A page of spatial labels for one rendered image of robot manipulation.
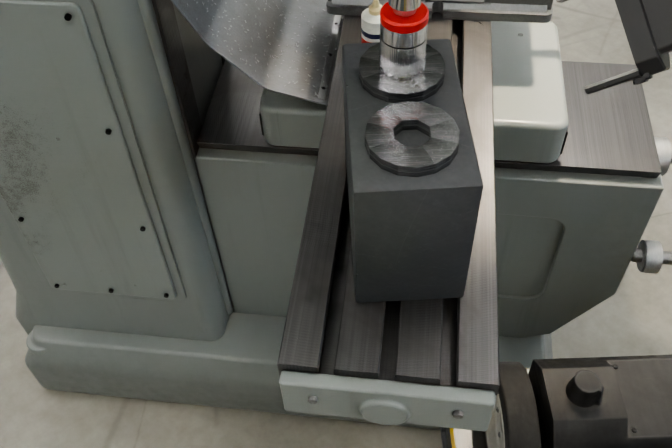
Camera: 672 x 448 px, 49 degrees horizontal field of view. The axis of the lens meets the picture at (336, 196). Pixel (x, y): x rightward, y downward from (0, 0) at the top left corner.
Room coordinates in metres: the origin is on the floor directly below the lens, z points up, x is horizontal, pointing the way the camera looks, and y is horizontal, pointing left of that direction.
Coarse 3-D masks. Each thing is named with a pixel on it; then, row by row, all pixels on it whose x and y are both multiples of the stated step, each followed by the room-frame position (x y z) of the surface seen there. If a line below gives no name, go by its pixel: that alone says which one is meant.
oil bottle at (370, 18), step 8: (376, 0) 0.85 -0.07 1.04; (368, 8) 0.86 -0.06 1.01; (376, 8) 0.84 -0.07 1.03; (368, 16) 0.84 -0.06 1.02; (376, 16) 0.84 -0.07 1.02; (368, 24) 0.83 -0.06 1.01; (376, 24) 0.83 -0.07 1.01; (368, 32) 0.83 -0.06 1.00; (376, 32) 0.83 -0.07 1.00; (368, 40) 0.83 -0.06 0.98; (376, 40) 0.83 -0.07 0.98
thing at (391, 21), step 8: (384, 8) 0.60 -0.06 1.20; (392, 8) 0.60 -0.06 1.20; (424, 8) 0.60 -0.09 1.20; (384, 16) 0.59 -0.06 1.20; (392, 16) 0.59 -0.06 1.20; (416, 16) 0.58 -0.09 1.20; (424, 16) 0.58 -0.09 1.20; (384, 24) 0.58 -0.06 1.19; (392, 24) 0.58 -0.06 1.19; (400, 24) 0.57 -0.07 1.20; (408, 24) 0.57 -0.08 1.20; (416, 24) 0.57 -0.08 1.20; (424, 24) 0.58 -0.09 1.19; (400, 32) 0.57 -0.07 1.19; (408, 32) 0.57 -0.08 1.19
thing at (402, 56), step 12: (384, 36) 0.58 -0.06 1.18; (396, 36) 0.57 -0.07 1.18; (408, 36) 0.57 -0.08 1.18; (420, 36) 0.58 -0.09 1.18; (384, 48) 0.58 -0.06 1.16; (396, 48) 0.57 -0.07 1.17; (408, 48) 0.57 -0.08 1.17; (420, 48) 0.58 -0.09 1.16; (384, 60) 0.58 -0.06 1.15; (396, 60) 0.57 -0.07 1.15; (408, 60) 0.57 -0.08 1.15; (420, 60) 0.58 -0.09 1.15; (384, 72) 0.58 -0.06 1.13; (396, 72) 0.57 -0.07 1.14; (408, 72) 0.57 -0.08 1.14; (420, 72) 0.58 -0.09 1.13
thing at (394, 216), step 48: (432, 48) 0.62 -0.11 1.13; (384, 96) 0.56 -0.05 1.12; (432, 96) 0.56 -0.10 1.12; (384, 144) 0.48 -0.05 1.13; (432, 144) 0.48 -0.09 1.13; (384, 192) 0.44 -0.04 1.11; (432, 192) 0.44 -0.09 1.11; (480, 192) 0.44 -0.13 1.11; (384, 240) 0.44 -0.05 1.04; (432, 240) 0.44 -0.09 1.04; (384, 288) 0.44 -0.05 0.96; (432, 288) 0.44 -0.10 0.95
